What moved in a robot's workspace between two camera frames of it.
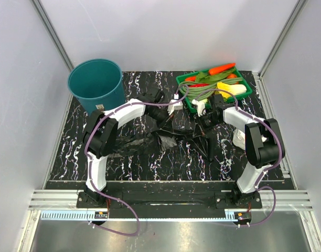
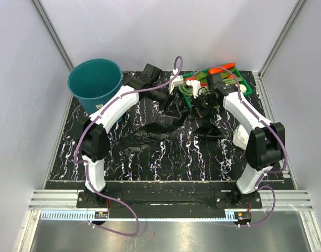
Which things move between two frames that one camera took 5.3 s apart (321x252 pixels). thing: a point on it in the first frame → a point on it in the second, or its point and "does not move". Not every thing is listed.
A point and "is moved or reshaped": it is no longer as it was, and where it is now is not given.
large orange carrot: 220,69 does not move
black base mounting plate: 168,199 does not move
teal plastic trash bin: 97,84 does not move
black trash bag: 146,138 is moved or reshaped
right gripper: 201,118 → 195,102
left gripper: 166,118 → 168,100
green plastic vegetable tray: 228,82 does not move
